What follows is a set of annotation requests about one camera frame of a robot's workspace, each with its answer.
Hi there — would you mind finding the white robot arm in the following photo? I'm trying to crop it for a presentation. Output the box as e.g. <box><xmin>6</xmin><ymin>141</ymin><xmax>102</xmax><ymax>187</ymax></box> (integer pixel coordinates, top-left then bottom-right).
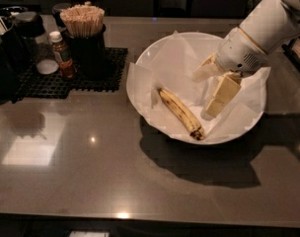
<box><xmin>192</xmin><ymin>0</ymin><xmax>300</xmax><ymax>119</ymax></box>

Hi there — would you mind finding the black plastic grid mat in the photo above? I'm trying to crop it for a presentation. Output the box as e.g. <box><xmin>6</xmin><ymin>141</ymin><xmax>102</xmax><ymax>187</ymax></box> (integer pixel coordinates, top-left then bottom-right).
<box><xmin>12</xmin><ymin>47</ymin><xmax>128</xmax><ymax>103</ymax></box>

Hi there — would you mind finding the black stir stick holder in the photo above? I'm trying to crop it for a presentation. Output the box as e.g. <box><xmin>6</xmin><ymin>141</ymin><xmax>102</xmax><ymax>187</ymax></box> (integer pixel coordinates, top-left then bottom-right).
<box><xmin>64</xmin><ymin>26</ymin><xmax>108</xmax><ymax>80</ymax></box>

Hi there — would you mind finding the dark jar behind sticks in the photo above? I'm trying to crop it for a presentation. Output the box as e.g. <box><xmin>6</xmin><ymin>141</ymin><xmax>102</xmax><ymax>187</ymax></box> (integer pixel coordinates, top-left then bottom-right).
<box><xmin>51</xmin><ymin>3</ymin><xmax>71</xmax><ymax>28</ymax></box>

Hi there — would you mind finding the white paper liner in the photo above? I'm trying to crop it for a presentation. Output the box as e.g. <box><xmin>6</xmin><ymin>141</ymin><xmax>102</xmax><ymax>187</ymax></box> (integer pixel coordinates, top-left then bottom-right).
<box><xmin>125</xmin><ymin>31</ymin><xmax>271</xmax><ymax>145</ymax></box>

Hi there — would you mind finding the black condiment caddy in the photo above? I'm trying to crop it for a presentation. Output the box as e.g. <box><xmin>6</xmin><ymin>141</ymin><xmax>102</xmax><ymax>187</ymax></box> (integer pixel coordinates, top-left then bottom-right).
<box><xmin>0</xmin><ymin>6</ymin><xmax>30</xmax><ymax>103</ymax></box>

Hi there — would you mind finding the black wooden tray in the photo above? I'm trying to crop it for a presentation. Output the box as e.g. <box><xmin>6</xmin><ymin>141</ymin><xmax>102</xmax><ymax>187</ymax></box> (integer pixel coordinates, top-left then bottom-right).
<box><xmin>282</xmin><ymin>36</ymin><xmax>300</xmax><ymax>73</ymax></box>

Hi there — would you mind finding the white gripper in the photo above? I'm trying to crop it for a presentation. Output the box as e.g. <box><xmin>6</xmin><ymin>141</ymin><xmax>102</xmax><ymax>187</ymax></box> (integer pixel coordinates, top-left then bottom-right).
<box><xmin>190</xmin><ymin>28</ymin><xmax>267</xmax><ymax>120</ymax></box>

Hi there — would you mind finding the white bowl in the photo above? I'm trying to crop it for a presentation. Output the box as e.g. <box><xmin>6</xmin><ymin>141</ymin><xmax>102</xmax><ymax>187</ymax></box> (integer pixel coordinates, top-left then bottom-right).
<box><xmin>125</xmin><ymin>32</ymin><xmax>267</xmax><ymax>146</ymax></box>

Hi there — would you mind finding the glass shaker with black lid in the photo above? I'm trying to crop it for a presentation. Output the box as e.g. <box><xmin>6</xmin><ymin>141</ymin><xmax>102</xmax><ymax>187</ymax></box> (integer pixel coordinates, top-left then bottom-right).
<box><xmin>15</xmin><ymin>11</ymin><xmax>58</xmax><ymax>75</ymax></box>

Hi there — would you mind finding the bundle of wooden stir sticks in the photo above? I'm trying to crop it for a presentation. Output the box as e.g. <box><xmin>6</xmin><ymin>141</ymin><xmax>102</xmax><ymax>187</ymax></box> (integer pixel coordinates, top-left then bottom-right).
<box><xmin>60</xmin><ymin>2</ymin><xmax>105</xmax><ymax>39</ymax></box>

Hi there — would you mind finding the small brown sauce bottle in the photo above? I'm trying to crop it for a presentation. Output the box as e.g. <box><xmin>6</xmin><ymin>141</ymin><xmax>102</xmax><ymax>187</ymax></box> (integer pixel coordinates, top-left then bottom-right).
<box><xmin>49</xmin><ymin>31</ymin><xmax>77</xmax><ymax>80</ymax></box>

